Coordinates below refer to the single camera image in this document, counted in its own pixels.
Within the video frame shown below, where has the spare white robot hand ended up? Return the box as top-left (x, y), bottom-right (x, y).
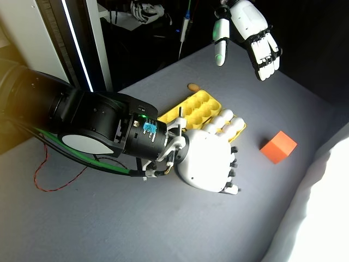
top-left (130, 0), bottom-right (166, 25)

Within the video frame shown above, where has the thin red wire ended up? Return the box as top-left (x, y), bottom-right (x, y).
top-left (33, 143), bottom-right (88, 192)

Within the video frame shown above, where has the bright white cloth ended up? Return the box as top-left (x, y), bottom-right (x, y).
top-left (261, 136), bottom-right (349, 262)

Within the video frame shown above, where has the grey table cloth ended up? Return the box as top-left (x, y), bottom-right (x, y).
top-left (0, 40), bottom-right (349, 262)

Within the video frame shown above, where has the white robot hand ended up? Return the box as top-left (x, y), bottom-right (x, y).
top-left (174, 128), bottom-right (242, 195)
top-left (212, 0), bottom-right (283, 82)

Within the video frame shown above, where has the white cabinet with light strip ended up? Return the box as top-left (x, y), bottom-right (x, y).
top-left (0, 0), bottom-right (114, 93)

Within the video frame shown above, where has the orange cube block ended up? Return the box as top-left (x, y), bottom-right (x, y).
top-left (259, 130), bottom-right (298, 165)

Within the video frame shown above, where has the yellow egg carton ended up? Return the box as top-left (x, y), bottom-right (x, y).
top-left (157, 90), bottom-right (247, 144)

